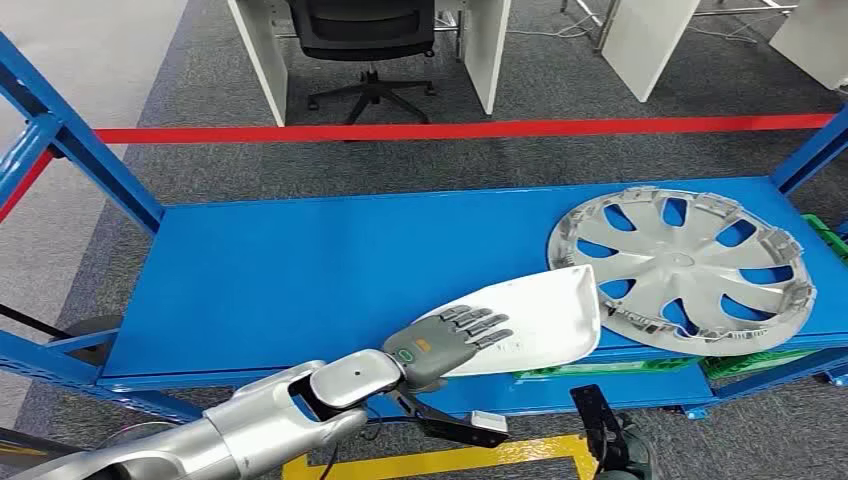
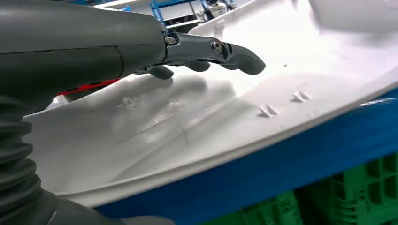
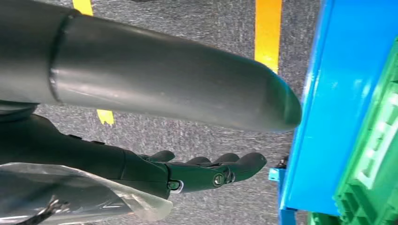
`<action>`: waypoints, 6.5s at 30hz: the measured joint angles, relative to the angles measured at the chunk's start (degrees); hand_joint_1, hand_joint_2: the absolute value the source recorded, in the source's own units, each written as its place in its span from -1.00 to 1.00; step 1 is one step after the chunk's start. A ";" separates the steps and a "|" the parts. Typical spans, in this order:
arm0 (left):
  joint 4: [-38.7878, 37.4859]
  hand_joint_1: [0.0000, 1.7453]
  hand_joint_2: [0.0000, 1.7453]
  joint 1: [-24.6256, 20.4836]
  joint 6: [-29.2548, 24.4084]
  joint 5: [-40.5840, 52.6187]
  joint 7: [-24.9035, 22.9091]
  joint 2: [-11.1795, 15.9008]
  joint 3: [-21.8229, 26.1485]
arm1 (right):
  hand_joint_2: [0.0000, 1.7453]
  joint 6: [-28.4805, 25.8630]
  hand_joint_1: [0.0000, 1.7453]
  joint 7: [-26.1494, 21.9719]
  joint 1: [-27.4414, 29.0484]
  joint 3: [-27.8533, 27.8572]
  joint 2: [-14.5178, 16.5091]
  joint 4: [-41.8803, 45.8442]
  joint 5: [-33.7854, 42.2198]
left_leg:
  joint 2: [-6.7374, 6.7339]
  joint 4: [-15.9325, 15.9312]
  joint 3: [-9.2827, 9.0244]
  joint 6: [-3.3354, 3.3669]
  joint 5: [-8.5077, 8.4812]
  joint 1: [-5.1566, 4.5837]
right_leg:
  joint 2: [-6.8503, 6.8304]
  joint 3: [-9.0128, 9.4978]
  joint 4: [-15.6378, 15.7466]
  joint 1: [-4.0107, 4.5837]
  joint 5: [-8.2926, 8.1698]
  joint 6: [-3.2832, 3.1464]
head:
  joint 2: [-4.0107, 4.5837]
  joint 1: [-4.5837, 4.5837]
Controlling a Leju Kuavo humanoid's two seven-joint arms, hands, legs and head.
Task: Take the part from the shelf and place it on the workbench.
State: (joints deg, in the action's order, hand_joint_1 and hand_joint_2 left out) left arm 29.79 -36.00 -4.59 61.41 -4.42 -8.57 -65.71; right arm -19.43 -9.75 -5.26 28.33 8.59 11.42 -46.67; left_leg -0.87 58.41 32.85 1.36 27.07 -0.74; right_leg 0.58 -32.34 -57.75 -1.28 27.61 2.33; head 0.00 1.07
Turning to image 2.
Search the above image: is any red floor tape line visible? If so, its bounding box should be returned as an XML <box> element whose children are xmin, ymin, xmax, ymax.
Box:
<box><xmin>57</xmin><ymin>78</ymin><xmax>121</xmax><ymax>96</ymax></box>

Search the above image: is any green plastic crate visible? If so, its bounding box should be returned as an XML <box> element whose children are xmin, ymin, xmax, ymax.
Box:
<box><xmin>200</xmin><ymin>190</ymin><xmax>305</xmax><ymax>225</ymax></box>
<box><xmin>293</xmin><ymin>151</ymin><xmax>398</xmax><ymax>225</ymax></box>

